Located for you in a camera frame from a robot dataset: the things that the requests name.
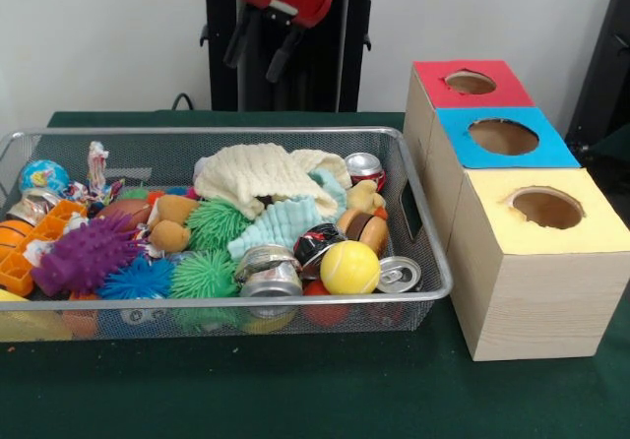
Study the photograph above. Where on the cream knitted cloth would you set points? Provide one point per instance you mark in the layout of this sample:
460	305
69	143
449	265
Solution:
261	178

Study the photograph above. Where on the yellow plush duck toy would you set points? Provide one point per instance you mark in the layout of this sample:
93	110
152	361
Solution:
366	198

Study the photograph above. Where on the small toy hamburger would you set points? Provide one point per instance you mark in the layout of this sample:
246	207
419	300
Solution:
362	230

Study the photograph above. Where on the purple spiky ball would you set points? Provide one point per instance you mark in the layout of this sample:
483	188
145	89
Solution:
84	257

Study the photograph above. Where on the clear shallow mesh bin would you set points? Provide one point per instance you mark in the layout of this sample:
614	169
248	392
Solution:
197	311

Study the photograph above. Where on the wooden box with three holes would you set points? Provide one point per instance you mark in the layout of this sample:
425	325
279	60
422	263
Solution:
536	282

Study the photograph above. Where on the red soda can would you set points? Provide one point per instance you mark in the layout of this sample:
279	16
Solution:
364	166

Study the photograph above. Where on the light teal cloth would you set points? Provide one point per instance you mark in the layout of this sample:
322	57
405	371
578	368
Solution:
281	227

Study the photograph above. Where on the crushed silver can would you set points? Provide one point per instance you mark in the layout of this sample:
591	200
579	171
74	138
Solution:
268	272

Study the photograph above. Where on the green spiky ball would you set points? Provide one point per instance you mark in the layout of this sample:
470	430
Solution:
204	276

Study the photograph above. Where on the yellow tennis ball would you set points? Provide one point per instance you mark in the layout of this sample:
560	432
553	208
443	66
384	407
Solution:
349	267

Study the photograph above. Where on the blue globe ball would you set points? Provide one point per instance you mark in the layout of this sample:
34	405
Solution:
44	176

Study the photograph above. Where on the silver can with pull tab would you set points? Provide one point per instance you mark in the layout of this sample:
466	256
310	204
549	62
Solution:
399	275

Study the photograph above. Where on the small orange basketball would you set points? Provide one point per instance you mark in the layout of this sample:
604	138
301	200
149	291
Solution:
12	234

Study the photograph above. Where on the dark green table cloth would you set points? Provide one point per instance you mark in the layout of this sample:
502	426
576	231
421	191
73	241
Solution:
295	390

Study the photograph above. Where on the black side stand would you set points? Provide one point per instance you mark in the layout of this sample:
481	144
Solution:
610	65

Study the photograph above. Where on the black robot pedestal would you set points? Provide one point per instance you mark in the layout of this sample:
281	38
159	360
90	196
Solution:
325	75

